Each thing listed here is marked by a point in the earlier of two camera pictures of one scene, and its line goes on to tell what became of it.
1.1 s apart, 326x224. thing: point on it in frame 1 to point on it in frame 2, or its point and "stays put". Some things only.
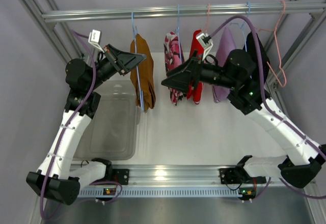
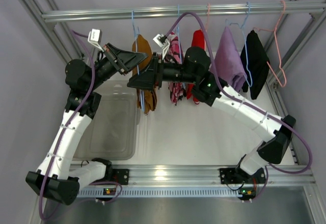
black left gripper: (115, 61) stays put
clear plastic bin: (111, 133) stays put
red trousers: (196, 90) stays put
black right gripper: (194, 73) to (155, 71)
